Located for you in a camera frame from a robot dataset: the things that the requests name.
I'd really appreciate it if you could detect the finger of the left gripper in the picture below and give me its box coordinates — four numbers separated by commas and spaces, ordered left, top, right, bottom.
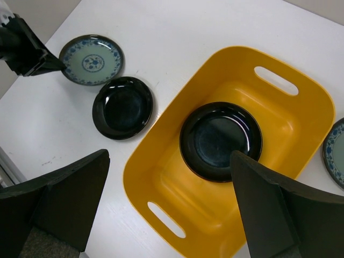
26, 67, 63, 76
40, 49, 65, 70

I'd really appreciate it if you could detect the aluminium front rail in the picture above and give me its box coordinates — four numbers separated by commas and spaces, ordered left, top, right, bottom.
1, 148, 25, 188

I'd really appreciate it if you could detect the yellow plastic bin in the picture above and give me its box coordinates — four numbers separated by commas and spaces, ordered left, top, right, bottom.
123, 46, 335, 257

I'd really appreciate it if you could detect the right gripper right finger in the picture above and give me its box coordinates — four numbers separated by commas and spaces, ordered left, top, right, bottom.
230, 151, 343, 257

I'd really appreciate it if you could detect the black plate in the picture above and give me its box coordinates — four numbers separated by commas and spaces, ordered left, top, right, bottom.
179, 102, 263, 183
92, 76, 154, 140

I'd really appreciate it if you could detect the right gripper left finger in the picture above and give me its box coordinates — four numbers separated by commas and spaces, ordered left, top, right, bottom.
1, 149, 110, 257

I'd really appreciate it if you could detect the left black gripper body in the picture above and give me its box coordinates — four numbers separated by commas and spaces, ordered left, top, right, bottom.
1, 14, 46, 77

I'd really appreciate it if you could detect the blue patterned plate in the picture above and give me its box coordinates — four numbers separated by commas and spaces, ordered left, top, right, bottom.
322, 118, 343, 189
59, 34, 125, 86

